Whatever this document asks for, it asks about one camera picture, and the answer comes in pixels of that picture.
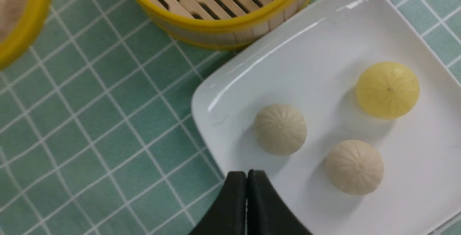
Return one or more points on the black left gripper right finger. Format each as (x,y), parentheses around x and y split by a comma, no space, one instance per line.
(267,214)

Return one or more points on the white square plate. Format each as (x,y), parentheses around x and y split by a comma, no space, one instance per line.
(312,62)

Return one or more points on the yellow-rimmed bamboo steamer lid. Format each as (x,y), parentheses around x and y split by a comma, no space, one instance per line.
(21,23)

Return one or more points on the white steamed bun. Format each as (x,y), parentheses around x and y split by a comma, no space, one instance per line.
(280,129)
(355,167)

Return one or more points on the yellow-rimmed bamboo steamer basket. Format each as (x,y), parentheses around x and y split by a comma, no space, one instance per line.
(220,24)

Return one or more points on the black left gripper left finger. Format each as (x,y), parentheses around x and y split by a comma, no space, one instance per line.
(227,214)

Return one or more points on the yellow steamed bun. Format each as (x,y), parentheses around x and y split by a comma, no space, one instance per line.
(387,90)

